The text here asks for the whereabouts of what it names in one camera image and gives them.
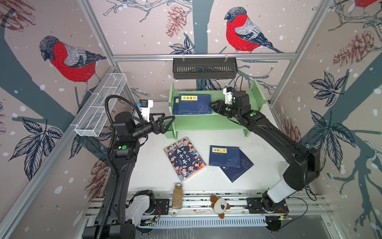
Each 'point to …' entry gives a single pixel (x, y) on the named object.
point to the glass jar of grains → (177, 196)
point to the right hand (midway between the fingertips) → (208, 106)
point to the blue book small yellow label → (175, 107)
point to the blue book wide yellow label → (194, 104)
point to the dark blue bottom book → (233, 173)
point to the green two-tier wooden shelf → (211, 122)
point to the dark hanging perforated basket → (204, 68)
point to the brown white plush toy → (219, 205)
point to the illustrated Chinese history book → (185, 159)
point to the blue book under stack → (224, 156)
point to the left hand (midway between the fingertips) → (168, 116)
